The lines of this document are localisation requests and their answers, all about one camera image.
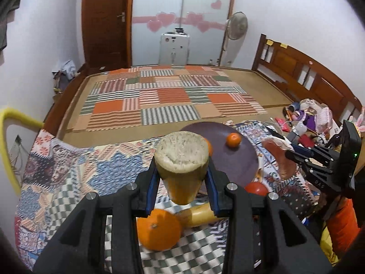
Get tan woven bed mat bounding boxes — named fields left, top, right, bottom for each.
left=57, top=67, right=292, bottom=149

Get wardrobe with sliding doors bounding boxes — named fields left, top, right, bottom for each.
left=131, top=0, right=238, bottom=67

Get red tomato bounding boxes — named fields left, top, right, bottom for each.
left=244, top=182, right=269, bottom=197

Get small white cabinet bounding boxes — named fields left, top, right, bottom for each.
left=159, top=32, right=190, bottom=66

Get striped patchwork mat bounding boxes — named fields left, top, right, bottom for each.
left=72, top=65, right=269, bottom=132

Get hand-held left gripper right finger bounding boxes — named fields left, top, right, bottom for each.
left=204, top=161, right=334, bottom=274

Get dark purple plate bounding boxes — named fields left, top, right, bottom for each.
left=180, top=122, right=258, bottom=195

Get standing fan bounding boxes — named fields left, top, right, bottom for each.
left=221, top=11, right=248, bottom=66

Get yellow garment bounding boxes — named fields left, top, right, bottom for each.
left=319, top=228, right=340, bottom=266

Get large orange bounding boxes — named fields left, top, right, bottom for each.
left=136, top=209, right=182, bottom=252

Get dark hanging clothes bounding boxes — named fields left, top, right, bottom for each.
left=0, top=0, right=22, bottom=52

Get yellow banana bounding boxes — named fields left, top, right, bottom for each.
left=175, top=204, right=226, bottom=228

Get pink heart stickers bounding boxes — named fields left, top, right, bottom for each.
left=132, top=0, right=229, bottom=33

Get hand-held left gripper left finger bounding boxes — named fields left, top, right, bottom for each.
left=33, top=160, right=160, bottom=274

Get red box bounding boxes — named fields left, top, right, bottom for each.
left=298, top=134, right=315, bottom=147

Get brown wooden door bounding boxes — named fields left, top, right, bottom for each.
left=82, top=0, right=134, bottom=72

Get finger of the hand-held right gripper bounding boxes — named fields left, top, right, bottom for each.
left=284, top=149, right=335, bottom=176
left=289, top=143, right=340, bottom=161

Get pile of bags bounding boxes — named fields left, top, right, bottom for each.
left=51, top=60, right=82, bottom=92

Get pink plush toy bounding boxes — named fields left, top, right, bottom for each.
left=299, top=98, right=340, bottom=126

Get patterned patchwork blanket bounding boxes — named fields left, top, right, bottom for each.
left=14, top=121, right=323, bottom=274

